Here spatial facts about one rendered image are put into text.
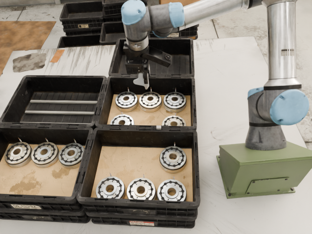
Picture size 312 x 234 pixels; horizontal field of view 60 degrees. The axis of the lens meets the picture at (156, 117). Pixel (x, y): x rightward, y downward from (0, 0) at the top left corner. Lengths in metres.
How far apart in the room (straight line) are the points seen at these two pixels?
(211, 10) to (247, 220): 0.79
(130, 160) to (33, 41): 2.60
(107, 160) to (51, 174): 0.22
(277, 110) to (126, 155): 0.58
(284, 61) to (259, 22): 2.59
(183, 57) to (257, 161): 0.77
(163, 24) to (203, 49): 0.93
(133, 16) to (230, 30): 2.53
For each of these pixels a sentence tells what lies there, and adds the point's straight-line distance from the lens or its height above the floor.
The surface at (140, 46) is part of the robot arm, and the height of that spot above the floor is 1.22.
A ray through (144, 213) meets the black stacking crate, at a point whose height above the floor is 0.83.
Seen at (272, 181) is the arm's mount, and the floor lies 0.82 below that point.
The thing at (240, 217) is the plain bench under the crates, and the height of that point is 0.70.
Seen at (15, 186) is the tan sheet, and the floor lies 0.83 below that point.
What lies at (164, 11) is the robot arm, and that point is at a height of 1.33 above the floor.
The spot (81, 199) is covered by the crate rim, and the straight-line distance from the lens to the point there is 0.94.
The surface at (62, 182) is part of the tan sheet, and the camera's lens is 1.11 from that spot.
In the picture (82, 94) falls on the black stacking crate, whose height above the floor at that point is 0.83.
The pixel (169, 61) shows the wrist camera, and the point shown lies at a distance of 1.01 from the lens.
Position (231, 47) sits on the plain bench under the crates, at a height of 0.70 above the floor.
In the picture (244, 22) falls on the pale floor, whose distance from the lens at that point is 3.50.
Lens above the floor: 1.76
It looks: 50 degrees down
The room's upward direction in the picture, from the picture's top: 4 degrees counter-clockwise
